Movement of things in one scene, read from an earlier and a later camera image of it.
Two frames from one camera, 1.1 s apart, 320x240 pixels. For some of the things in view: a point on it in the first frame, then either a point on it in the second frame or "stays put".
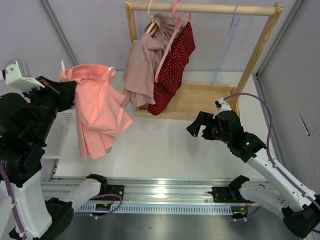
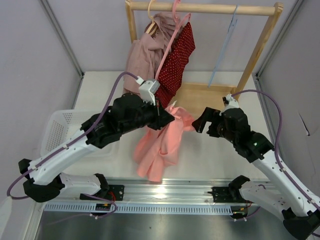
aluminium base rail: (144, 189) stays put
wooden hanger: (153, 27) stays put
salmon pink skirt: (100, 116) → (158, 149)
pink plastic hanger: (178, 24) stays put
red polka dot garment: (169, 80) stays put
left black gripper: (65, 91) → (161, 116)
